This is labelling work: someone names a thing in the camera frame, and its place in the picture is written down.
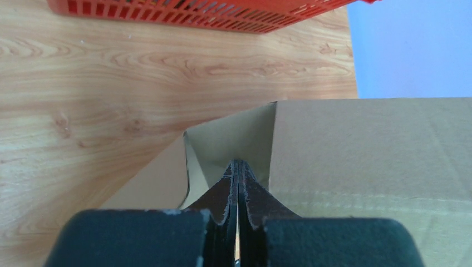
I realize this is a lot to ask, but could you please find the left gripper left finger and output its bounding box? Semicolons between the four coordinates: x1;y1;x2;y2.
45;160;239;266

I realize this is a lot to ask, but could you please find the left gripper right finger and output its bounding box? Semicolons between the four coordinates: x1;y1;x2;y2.
238;160;424;266

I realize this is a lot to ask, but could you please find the large cardboard sheet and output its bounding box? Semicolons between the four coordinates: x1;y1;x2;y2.
103;97;471;266

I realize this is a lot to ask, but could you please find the red plastic shopping basket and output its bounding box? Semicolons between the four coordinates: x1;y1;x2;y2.
46;0;381;34

